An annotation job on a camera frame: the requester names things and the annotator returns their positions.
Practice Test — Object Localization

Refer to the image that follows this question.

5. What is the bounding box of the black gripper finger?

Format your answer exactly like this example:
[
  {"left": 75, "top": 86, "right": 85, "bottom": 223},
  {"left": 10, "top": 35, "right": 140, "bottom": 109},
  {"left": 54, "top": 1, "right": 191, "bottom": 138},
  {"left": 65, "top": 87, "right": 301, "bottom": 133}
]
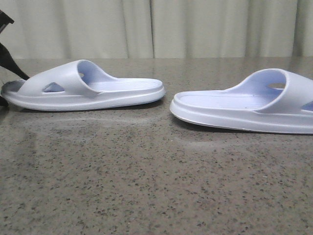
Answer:
[{"left": 0, "top": 83, "right": 8, "bottom": 107}]

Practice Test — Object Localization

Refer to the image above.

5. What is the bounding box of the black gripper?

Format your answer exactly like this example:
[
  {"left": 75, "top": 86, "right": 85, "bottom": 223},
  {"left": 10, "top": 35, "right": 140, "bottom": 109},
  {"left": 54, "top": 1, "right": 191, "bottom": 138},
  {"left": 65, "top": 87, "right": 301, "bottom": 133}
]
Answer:
[{"left": 0, "top": 10, "right": 29, "bottom": 80}]

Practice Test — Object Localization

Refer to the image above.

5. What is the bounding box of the light blue slipper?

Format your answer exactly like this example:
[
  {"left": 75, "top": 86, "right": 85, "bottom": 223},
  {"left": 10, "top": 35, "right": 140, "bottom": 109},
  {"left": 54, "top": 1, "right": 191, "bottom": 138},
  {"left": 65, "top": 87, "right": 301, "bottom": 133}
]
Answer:
[
  {"left": 1, "top": 60, "right": 165, "bottom": 111},
  {"left": 170, "top": 69, "right": 313, "bottom": 134}
]

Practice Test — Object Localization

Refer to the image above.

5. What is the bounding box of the beige background curtain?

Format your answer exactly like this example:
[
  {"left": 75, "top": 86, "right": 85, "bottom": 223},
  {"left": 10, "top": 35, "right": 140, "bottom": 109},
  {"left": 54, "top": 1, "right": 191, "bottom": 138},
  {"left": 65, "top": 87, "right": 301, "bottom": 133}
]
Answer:
[{"left": 0, "top": 0, "right": 313, "bottom": 59}]

